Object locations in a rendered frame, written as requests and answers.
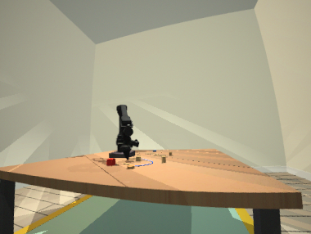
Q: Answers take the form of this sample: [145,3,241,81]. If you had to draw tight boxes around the red block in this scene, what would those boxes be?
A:
[106,158,115,166]

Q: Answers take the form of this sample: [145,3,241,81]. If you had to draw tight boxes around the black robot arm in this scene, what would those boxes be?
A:
[116,105,139,152]

